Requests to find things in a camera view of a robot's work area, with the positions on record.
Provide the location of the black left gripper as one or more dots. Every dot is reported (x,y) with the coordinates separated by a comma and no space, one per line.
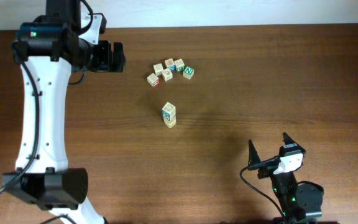
(105,61)

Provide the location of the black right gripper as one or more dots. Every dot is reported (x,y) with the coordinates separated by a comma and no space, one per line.
(253,157)

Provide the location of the plain T wooden block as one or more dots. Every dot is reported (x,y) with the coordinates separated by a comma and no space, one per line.
(170,123)

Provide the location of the blue H wooden block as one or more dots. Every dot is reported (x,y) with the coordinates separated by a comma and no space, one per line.
(169,111)

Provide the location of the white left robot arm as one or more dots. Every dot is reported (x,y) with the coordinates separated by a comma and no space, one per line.
(42,176)

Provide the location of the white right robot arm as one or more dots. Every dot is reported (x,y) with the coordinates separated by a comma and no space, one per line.
(298,201)

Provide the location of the red Y wooden block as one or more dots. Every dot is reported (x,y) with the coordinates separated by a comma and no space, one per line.
(153,80)

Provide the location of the green N wooden block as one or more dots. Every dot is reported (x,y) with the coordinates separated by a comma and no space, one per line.
(188,72)

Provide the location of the blue D wooden block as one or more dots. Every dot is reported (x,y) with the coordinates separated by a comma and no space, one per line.
(170,64)

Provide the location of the plain snake wooden block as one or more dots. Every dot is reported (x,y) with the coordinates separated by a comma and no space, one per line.
(167,74)

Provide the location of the green-sided rear wooden block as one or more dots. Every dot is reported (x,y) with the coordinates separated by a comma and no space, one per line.
(179,65)

